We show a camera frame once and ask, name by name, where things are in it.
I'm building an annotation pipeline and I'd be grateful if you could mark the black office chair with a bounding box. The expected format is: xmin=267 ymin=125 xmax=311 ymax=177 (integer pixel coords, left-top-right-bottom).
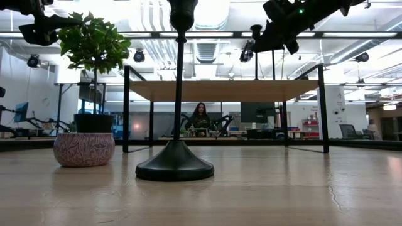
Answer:
xmin=362 ymin=128 xmax=377 ymax=141
xmin=339 ymin=123 xmax=362 ymax=140

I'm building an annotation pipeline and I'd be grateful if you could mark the person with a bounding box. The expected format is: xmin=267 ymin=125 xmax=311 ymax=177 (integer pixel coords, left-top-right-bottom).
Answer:
xmin=184 ymin=102 xmax=212 ymax=138

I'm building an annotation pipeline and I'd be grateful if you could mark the green plant in black pot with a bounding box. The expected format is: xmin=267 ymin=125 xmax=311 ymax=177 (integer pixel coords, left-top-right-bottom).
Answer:
xmin=57 ymin=11 xmax=132 ymax=134

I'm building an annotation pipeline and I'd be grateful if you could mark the black overhead rail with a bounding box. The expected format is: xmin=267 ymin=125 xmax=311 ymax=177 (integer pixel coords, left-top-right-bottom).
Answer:
xmin=0 ymin=30 xmax=402 ymax=40

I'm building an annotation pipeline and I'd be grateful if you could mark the blue lit computer monitor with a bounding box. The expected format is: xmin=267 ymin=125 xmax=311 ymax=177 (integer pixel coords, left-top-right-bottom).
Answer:
xmin=13 ymin=101 xmax=30 ymax=124

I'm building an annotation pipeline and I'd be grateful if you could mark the white ball lower left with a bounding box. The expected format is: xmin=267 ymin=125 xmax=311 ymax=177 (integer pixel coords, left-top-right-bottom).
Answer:
xmin=53 ymin=132 xmax=116 ymax=168

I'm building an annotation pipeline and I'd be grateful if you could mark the black ceiling spotlight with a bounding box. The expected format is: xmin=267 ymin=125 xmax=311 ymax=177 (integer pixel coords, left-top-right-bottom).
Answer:
xmin=133 ymin=49 xmax=146 ymax=63
xmin=239 ymin=40 xmax=255 ymax=63
xmin=354 ymin=51 xmax=370 ymax=63
xmin=26 ymin=53 xmax=41 ymax=68

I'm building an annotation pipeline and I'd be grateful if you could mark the red storage rack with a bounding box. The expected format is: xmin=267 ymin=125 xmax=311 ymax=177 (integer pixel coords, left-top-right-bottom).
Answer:
xmin=301 ymin=118 xmax=321 ymax=139

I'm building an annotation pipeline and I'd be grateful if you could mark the wooden shelf black metal frame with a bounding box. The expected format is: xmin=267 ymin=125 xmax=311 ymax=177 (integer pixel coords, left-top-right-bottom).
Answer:
xmin=122 ymin=64 xmax=330 ymax=154

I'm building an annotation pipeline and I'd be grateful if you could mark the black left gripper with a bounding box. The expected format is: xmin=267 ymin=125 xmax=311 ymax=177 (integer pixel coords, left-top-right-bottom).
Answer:
xmin=0 ymin=0 xmax=84 ymax=47

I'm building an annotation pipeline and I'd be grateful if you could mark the black computer monitor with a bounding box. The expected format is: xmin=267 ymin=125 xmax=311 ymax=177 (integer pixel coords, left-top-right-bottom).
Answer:
xmin=240 ymin=102 xmax=277 ymax=124

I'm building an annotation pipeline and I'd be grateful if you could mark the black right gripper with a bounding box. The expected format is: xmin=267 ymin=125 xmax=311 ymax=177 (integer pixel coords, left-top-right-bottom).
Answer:
xmin=251 ymin=0 xmax=347 ymax=55

